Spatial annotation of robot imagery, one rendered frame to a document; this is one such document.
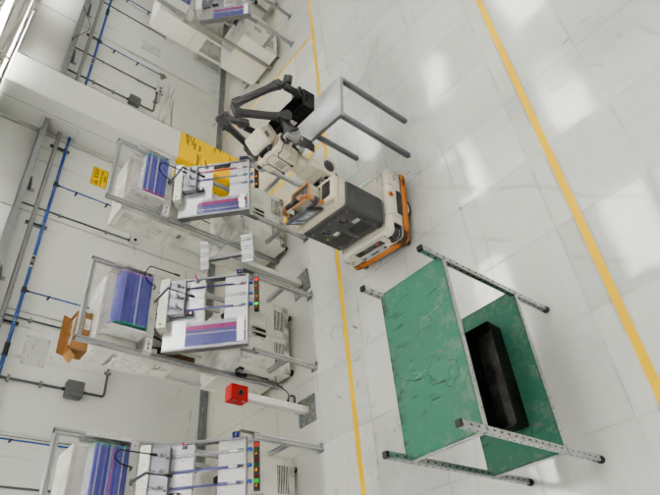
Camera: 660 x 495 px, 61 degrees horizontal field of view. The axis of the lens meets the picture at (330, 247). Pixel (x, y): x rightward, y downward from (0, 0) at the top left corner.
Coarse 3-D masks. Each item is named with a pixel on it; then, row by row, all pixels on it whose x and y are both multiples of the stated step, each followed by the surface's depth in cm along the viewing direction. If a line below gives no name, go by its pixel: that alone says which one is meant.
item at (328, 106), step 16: (336, 80) 471; (320, 96) 484; (336, 96) 461; (368, 96) 484; (320, 112) 473; (336, 112) 451; (304, 128) 487; (320, 128) 464; (368, 128) 463; (336, 144) 538; (384, 144) 475
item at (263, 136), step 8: (256, 128) 415; (264, 128) 416; (272, 128) 423; (256, 136) 416; (264, 136) 414; (272, 136) 418; (248, 144) 423; (256, 144) 419; (264, 144) 416; (256, 152) 423
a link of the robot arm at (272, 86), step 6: (270, 84) 418; (276, 84) 419; (252, 90) 413; (258, 90) 414; (264, 90) 416; (270, 90) 419; (240, 96) 405; (246, 96) 410; (252, 96) 412; (258, 96) 415; (234, 102) 403; (240, 102) 408; (246, 102) 411
